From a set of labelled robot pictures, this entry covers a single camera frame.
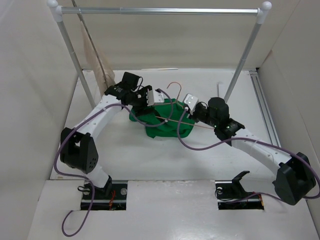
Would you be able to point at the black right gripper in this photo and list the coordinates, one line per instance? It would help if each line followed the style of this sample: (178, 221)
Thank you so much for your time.
(193, 116)

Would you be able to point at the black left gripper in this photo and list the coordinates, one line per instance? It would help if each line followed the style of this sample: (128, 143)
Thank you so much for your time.
(144, 109)

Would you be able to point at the green t shirt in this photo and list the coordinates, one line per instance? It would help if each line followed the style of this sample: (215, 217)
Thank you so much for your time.
(161, 112)

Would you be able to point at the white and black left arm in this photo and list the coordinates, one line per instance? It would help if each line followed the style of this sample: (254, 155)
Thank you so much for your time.
(79, 150)

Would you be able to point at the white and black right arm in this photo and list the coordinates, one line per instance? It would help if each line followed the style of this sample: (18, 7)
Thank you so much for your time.
(294, 177)

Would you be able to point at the beige garment on hanger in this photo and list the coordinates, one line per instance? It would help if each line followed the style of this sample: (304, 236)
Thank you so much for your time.
(108, 70)

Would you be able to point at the white and metal clothes rack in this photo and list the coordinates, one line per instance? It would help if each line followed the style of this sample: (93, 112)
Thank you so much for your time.
(58, 11)

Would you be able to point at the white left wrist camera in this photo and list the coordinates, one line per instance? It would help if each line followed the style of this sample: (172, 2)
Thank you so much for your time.
(154, 97)

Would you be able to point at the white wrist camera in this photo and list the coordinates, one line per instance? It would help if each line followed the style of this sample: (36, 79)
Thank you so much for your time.
(190, 102)
(154, 97)

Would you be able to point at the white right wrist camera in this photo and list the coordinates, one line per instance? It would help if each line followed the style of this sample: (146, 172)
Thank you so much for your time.
(190, 102)

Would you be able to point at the aluminium rail at right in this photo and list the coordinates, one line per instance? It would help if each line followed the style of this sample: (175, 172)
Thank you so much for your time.
(264, 109)

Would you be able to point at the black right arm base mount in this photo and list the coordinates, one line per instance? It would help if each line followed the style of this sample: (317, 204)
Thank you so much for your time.
(231, 195)

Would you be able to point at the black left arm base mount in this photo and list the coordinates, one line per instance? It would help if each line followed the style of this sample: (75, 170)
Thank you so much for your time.
(115, 201)

